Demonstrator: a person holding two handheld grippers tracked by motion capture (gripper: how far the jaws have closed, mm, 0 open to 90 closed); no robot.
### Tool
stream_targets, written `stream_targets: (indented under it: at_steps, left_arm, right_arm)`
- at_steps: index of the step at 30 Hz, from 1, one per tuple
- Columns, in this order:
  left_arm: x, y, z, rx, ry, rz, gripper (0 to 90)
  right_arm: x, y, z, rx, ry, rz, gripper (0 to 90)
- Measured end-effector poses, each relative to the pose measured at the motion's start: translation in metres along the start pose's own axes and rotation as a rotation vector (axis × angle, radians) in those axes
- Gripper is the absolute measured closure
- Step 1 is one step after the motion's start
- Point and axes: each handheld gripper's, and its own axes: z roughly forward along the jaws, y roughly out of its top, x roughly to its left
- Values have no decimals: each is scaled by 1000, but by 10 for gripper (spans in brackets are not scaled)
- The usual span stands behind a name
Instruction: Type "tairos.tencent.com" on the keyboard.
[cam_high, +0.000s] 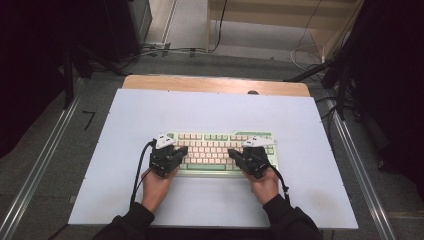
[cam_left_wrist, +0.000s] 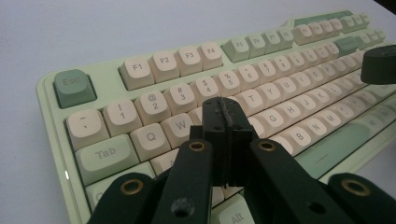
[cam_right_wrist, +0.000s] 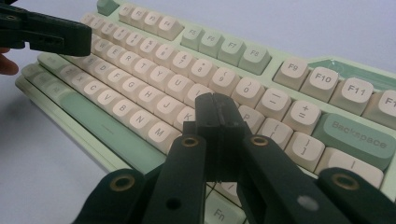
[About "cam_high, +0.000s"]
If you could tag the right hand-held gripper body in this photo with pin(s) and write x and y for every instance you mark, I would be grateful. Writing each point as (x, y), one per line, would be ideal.
(255, 161)

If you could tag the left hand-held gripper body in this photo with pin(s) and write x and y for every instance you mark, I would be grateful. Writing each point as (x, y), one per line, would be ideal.
(163, 160)

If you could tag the green and pink keyboard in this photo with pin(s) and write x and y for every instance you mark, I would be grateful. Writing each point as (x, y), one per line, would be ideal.
(213, 153)

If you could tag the person's right hand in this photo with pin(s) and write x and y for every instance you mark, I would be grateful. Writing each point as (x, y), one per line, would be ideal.
(265, 188)

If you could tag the person's left hand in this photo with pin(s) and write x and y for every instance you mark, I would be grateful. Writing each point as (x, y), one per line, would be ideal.
(155, 191)

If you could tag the white table board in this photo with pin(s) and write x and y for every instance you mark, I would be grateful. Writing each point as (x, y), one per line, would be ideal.
(206, 110)

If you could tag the dark round table grommet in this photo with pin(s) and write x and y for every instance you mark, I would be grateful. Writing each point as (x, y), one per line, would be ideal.
(252, 92)

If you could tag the wooden table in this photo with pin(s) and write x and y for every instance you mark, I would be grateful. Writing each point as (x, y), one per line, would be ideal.
(186, 82)

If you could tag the dark cabinet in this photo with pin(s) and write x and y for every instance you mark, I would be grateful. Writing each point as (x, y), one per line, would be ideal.
(128, 26)

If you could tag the light wooden shelf unit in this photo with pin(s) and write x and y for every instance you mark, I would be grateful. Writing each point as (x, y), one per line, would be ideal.
(266, 15)

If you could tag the aluminium floor rail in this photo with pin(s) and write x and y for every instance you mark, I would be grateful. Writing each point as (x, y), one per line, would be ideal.
(36, 170)
(366, 186)

